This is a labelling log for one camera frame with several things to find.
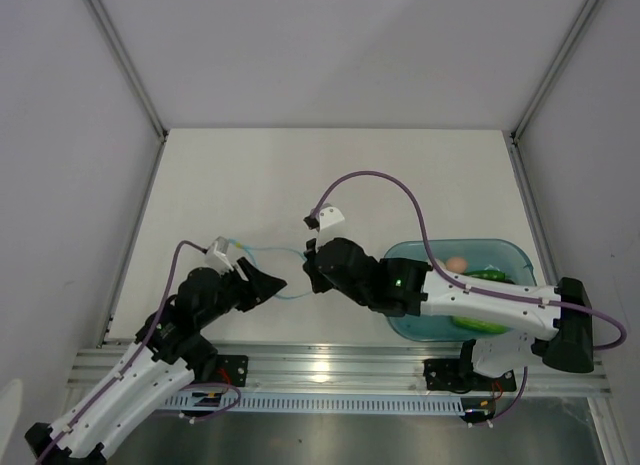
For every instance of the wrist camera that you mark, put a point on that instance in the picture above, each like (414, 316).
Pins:
(329, 223)
(217, 257)

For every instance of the frame post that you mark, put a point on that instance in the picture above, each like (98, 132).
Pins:
(575, 33)
(121, 56)

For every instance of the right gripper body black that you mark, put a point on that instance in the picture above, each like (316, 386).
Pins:
(321, 284)

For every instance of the teal plastic tray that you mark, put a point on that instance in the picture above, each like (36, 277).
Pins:
(482, 254)

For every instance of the pink egg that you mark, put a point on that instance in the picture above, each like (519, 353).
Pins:
(457, 264)

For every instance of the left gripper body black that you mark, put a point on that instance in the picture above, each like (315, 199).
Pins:
(232, 294)

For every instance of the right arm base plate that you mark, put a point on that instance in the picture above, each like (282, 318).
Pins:
(450, 375)

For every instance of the green cucumber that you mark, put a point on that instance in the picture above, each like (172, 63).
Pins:
(478, 325)

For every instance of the right frame post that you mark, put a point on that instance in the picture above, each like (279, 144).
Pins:
(575, 33)

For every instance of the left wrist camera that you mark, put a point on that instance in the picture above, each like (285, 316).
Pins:
(217, 257)

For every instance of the white slotted cable duct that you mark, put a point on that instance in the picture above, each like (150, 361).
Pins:
(315, 403)

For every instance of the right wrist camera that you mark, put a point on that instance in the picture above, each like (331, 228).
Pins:
(329, 223)

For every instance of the aluminium rail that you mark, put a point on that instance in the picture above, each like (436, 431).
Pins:
(346, 369)

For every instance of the left frame post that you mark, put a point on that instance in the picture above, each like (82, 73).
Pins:
(121, 56)

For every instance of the clear zip top bag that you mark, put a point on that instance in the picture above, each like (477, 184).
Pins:
(283, 262)

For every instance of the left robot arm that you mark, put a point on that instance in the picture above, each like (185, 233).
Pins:
(169, 353)

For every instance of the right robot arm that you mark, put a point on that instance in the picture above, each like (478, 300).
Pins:
(550, 324)

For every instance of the green chili pepper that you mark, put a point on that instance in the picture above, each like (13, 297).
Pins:
(490, 275)

